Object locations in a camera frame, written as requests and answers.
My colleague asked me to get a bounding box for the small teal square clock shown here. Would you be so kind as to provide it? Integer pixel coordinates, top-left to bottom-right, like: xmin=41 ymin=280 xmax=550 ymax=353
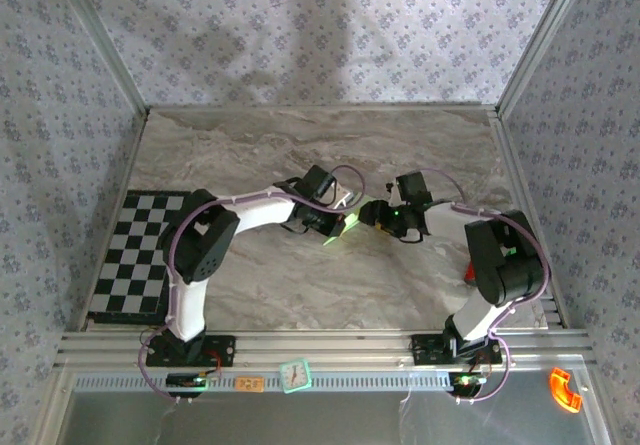
xmin=278 ymin=358 xmax=314 ymax=395

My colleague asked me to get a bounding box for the right small circuit board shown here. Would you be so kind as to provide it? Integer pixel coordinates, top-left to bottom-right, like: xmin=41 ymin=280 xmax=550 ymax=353
xmin=449 ymin=372 xmax=489 ymax=396

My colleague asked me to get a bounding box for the small circuit board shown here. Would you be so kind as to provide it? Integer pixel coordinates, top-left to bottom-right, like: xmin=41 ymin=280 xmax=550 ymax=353
xmin=165 ymin=372 xmax=209 ymax=391
xmin=449 ymin=372 xmax=489 ymax=396

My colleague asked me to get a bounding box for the black and white checkerboard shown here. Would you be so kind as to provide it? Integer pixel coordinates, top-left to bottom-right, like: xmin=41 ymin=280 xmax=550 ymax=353
xmin=89 ymin=190 xmax=194 ymax=326

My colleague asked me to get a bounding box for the grey metal plate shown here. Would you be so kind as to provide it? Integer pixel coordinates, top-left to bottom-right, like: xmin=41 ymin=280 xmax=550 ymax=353
xmin=64 ymin=389 xmax=599 ymax=445

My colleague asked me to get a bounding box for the left small circuit board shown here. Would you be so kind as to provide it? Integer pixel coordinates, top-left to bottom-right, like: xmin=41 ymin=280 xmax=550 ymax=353
xmin=165 ymin=372 xmax=209 ymax=391

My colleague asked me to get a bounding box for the orange curved plastic piece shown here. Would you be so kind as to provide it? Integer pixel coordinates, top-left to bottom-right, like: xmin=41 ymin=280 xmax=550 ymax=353
xmin=548 ymin=367 xmax=584 ymax=414

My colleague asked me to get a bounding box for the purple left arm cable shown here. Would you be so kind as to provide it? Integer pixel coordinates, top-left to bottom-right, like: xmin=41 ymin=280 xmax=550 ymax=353
xmin=137 ymin=164 xmax=370 ymax=406

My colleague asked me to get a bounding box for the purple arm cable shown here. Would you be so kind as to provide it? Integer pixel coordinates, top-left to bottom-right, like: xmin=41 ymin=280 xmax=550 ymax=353
xmin=423 ymin=167 xmax=551 ymax=406
xmin=137 ymin=164 xmax=370 ymax=406

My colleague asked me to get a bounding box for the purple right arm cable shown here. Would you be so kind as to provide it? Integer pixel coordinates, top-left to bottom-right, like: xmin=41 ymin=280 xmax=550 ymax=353
xmin=423 ymin=167 xmax=551 ymax=406

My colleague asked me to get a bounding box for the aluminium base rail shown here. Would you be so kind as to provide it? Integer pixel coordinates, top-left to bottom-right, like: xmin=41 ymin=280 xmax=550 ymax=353
xmin=53 ymin=329 xmax=596 ymax=369

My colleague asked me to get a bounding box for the aluminium side rail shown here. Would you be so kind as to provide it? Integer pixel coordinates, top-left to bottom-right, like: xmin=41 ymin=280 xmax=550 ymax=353
xmin=488 ymin=114 xmax=571 ymax=330

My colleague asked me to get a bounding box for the grey slotted cable duct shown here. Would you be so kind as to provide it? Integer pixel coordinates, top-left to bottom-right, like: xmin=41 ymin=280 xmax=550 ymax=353
xmin=73 ymin=370 xmax=454 ymax=394

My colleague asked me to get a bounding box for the aluminium frame post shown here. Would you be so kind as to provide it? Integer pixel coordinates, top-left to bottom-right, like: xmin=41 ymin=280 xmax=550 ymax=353
xmin=494 ymin=0 xmax=599 ymax=119
xmin=49 ymin=0 xmax=152 ymax=119

